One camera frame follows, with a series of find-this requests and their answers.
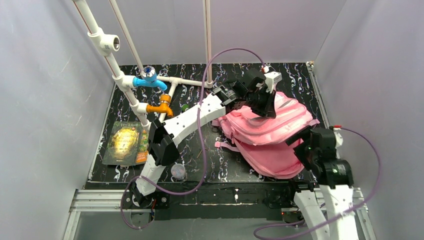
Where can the clear plastic cup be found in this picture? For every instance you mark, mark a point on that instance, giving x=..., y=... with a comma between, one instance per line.
x=178, y=171

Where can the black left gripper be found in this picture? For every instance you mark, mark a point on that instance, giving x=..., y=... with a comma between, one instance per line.
x=265, y=108

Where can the pink student backpack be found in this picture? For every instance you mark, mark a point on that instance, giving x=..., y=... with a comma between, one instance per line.
x=262, y=141

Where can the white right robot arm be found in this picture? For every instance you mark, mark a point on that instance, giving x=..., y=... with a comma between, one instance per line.
x=335, y=181

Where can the black front mounting rail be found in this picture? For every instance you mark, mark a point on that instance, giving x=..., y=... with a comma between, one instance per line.
x=240, y=200

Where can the orange plastic tap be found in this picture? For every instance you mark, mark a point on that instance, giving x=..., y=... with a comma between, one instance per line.
x=163, y=107

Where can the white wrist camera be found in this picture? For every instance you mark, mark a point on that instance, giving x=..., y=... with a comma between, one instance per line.
x=272, y=78
x=338, y=137

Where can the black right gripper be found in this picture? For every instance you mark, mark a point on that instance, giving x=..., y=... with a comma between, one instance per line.
x=298, y=145

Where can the dark green gold book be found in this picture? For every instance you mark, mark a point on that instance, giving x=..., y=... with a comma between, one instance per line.
x=123, y=144

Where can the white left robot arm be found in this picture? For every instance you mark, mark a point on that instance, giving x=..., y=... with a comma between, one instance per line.
x=164, y=137

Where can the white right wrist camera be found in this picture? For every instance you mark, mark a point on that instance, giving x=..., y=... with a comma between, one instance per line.
x=338, y=137

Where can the white PVC pipe frame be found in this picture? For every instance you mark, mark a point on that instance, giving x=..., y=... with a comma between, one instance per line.
x=167, y=34

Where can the blue plastic tap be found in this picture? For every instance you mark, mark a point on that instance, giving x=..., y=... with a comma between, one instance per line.
x=149, y=78

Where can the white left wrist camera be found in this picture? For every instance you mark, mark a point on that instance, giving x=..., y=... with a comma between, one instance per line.
x=272, y=78

